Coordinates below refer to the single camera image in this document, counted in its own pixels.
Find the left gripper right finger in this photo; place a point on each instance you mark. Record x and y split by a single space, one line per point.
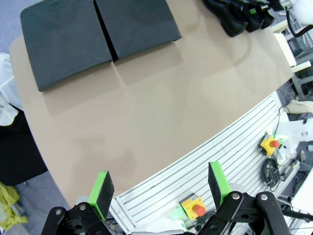
217 186

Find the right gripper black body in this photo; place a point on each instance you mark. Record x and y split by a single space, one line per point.
276 4

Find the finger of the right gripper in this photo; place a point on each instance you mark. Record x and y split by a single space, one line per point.
252 11
263 7

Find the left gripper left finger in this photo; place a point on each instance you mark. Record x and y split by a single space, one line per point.
104 195

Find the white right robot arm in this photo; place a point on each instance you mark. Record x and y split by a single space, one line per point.
304 11

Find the yellow emergency stop button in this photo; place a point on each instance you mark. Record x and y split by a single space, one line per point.
192 205
266 144

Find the white side table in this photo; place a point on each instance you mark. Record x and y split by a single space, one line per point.
284 49

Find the black fabric bundle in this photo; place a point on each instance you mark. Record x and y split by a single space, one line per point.
17 151

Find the beige cloth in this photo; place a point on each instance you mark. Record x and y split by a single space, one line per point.
299 107

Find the white plastic bag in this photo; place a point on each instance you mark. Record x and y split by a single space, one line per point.
6 98

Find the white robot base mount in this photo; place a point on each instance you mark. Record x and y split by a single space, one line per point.
296 127

